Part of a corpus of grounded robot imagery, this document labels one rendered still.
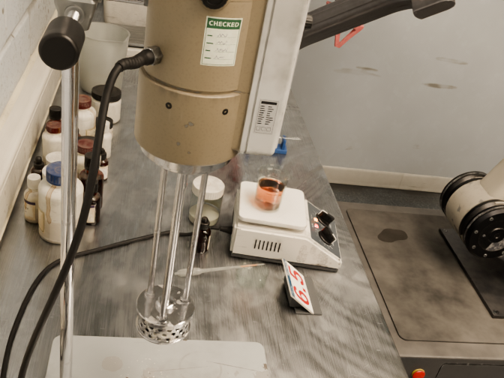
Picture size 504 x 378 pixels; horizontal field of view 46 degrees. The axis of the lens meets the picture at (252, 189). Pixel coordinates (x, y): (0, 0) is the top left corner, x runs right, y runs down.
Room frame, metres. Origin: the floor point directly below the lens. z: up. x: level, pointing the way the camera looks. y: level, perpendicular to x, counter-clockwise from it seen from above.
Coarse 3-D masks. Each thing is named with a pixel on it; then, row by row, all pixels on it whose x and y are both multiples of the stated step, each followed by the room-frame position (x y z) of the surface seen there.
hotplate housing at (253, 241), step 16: (240, 224) 0.84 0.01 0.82; (256, 224) 0.85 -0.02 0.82; (240, 240) 0.83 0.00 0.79; (256, 240) 0.83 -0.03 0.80; (272, 240) 0.83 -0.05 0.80; (288, 240) 0.84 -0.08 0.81; (304, 240) 0.84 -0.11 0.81; (240, 256) 0.83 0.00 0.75; (256, 256) 0.84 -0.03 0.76; (272, 256) 0.83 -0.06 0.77; (288, 256) 0.84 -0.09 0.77; (304, 256) 0.84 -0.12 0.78; (320, 256) 0.84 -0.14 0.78; (336, 256) 0.85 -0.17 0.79
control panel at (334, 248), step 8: (312, 208) 0.95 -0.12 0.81; (312, 216) 0.92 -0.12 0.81; (312, 224) 0.89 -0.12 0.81; (320, 224) 0.92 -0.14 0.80; (312, 232) 0.87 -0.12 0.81; (336, 232) 0.93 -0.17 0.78; (320, 240) 0.86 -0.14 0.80; (336, 240) 0.90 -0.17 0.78; (328, 248) 0.86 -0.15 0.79; (336, 248) 0.88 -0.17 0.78
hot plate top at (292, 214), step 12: (240, 192) 0.91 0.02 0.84; (252, 192) 0.92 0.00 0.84; (288, 192) 0.94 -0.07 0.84; (300, 192) 0.95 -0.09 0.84; (240, 204) 0.87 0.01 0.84; (252, 204) 0.88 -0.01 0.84; (288, 204) 0.90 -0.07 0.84; (300, 204) 0.91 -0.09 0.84; (240, 216) 0.84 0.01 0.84; (252, 216) 0.84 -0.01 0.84; (264, 216) 0.85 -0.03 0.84; (276, 216) 0.86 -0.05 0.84; (288, 216) 0.87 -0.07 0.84; (300, 216) 0.87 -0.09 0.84; (300, 228) 0.84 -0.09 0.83
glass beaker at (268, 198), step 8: (264, 168) 0.90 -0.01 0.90; (272, 168) 0.91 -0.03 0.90; (280, 168) 0.91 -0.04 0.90; (264, 176) 0.86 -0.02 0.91; (272, 176) 0.91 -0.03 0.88; (280, 176) 0.90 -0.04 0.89; (288, 176) 0.89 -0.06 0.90; (256, 184) 0.88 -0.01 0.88; (264, 184) 0.86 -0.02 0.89; (272, 184) 0.86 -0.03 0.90; (280, 184) 0.87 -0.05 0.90; (256, 192) 0.87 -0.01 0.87; (264, 192) 0.86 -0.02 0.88; (272, 192) 0.86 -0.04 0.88; (280, 192) 0.87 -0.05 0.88; (256, 200) 0.87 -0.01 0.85; (264, 200) 0.86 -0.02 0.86; (272, 200) 0.86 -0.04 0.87; (280, 200) 0.87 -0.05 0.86; (264, 208) 0.86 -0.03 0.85; (272, 208) 0.86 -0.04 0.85
